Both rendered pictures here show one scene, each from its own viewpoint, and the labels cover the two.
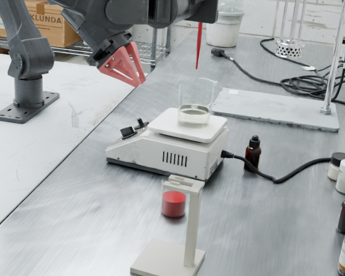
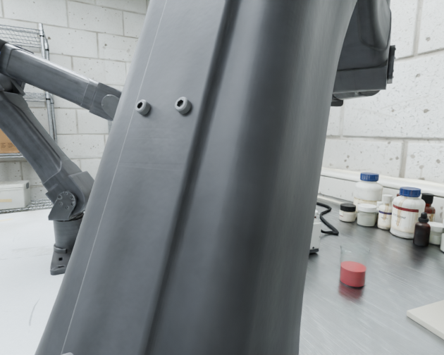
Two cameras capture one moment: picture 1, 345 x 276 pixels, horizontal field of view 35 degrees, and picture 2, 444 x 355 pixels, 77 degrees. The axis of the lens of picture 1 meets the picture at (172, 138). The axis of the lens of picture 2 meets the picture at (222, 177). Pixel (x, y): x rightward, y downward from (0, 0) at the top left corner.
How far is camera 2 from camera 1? 0.73 m
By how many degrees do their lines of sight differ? 38
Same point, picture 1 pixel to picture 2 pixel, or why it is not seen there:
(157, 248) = (433, 318)
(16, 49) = (60, 187)
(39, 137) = not seen: hidden behind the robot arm
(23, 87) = (72, 228)
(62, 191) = not seen: hidden behind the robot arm
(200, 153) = (316, 225)
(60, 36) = not seen: outside the picture
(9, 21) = (43, 159)
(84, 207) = (306, 318)
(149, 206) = (333, 286)
